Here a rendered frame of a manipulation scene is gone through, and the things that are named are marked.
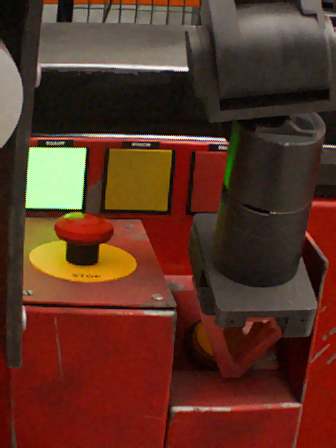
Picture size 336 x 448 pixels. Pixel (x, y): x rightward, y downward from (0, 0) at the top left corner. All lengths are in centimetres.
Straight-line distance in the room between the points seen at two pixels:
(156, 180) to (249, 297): 17
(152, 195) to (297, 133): 21
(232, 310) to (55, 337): 11
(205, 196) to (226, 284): 16
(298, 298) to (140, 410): 13
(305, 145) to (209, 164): 20
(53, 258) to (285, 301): 16
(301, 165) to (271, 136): 3
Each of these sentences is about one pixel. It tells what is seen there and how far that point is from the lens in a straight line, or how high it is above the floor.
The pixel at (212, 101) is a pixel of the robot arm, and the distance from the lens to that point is 71.
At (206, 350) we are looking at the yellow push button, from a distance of 86.
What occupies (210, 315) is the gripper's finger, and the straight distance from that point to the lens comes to 79.
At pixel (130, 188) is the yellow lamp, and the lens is 91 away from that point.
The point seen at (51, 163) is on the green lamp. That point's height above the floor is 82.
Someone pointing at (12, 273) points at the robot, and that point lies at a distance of 42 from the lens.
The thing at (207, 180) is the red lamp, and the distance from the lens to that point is 92.
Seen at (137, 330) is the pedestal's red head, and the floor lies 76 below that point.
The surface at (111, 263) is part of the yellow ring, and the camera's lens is 83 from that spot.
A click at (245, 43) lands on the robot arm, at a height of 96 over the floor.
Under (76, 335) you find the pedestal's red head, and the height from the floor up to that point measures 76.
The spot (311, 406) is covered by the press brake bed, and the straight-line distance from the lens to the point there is 113.
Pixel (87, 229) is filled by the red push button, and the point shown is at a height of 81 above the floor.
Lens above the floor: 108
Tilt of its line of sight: 19 degrees down
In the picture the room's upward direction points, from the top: 5 degrees clockwise
